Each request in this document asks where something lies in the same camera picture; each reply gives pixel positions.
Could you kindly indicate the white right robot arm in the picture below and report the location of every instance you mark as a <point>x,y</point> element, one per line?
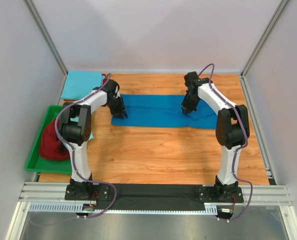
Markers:
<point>232,132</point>

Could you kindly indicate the dark red t shirt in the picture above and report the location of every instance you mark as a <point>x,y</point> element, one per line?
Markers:
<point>51,148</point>

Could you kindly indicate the left aluminium frame post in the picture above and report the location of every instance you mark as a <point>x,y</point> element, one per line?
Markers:
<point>45,34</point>

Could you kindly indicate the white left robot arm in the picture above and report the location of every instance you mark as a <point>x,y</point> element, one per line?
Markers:
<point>73,127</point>

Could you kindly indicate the folded light blue t shirt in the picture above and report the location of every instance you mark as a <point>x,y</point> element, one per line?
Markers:
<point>79,84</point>

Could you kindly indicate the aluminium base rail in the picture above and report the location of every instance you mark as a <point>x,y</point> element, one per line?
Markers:
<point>262,195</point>

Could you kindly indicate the grey slotted cable duct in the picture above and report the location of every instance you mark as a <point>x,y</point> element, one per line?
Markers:
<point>83,208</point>

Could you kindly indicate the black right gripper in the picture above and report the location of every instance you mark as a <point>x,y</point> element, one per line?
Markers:
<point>188,107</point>

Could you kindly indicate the aluminium frame post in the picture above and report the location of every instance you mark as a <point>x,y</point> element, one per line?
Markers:
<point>266,34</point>
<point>45,34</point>

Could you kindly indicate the right aluminium frame post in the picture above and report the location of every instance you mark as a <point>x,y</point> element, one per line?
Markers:
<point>266,34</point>

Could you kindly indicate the folded red t shirt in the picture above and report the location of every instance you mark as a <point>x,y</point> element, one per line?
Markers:
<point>104,78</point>

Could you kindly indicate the green plastic bin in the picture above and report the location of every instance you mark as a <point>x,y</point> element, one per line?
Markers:
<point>35,163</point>

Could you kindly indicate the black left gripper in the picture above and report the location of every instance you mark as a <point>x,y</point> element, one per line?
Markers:
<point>121,109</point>

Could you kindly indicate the mint green t shirt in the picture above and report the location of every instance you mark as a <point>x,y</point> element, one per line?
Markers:
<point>76,120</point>

